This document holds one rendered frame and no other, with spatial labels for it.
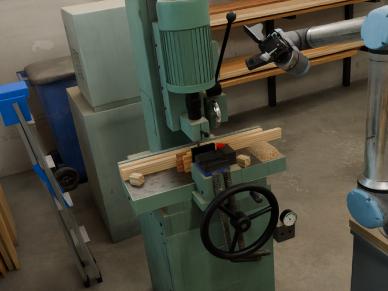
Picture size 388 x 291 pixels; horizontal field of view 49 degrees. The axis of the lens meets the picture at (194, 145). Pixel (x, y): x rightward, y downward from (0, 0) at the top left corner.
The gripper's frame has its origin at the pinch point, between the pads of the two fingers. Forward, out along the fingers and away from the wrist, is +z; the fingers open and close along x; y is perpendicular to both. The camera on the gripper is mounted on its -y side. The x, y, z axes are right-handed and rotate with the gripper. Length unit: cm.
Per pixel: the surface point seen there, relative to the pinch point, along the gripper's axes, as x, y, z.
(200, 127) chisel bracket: 15.3, -32.0, 1.2
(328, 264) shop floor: 64, -58, -114
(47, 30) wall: -185, -156, -54
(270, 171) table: 35.9, -24.7, -21.5
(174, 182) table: 30, -47, 7
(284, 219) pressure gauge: 52, -32, -30
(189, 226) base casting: 43, -55, -2
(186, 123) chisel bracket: 10.6, -36.2, 1.9
